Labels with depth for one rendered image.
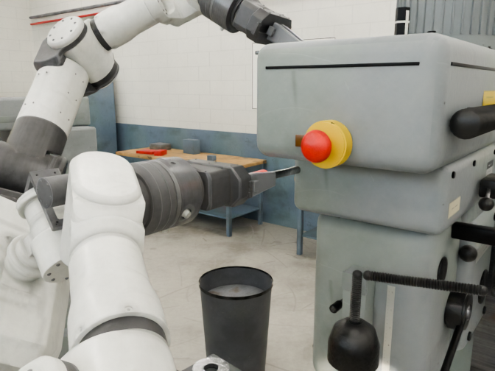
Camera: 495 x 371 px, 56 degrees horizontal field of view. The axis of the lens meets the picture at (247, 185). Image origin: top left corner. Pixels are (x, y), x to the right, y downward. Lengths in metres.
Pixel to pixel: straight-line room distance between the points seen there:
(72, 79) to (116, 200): 0.52
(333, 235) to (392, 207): 0.13
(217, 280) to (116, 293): 2.83
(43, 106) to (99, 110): 7.10
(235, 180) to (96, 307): 0.31
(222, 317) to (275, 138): 2.27
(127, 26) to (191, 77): 6.00
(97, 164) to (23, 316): 0.24
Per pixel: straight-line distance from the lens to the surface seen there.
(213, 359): 1.24
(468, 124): 0.57
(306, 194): 0.74
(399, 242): 0.73
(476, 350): 1.29
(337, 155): 0.58
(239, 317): 2.84
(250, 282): 3.20
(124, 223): 0.44
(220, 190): 0.60
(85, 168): 0.49
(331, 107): 0.60
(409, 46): 0.56
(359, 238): 0.76
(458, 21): 0.95
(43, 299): 0.68
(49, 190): 0.54
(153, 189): 0.53
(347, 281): 0.74
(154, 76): 7.55
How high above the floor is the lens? 1.83
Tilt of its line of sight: 12 degrees down
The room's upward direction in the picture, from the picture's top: straight up
